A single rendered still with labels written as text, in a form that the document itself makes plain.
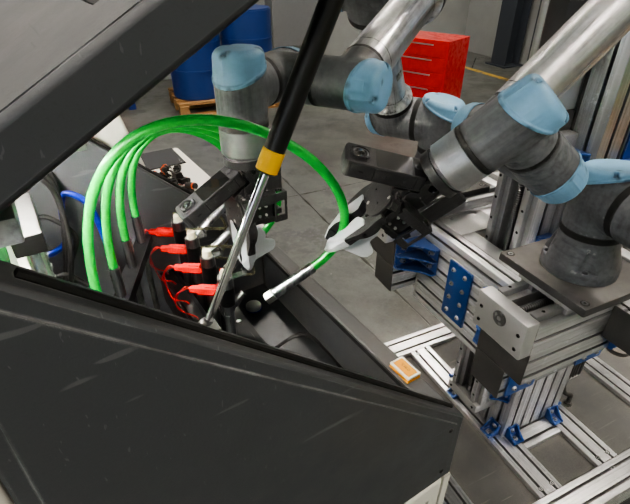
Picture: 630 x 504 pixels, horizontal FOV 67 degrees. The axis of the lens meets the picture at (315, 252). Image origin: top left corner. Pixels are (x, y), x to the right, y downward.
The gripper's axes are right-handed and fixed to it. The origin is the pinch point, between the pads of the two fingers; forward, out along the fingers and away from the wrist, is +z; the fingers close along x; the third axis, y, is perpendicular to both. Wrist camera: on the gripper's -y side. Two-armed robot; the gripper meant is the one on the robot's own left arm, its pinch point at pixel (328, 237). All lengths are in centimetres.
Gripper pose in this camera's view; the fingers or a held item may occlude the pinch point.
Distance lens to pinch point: 73.8
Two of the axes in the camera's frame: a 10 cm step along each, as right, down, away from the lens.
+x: 0.5, -7.2, 7.0
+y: 7.3, 5.0, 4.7
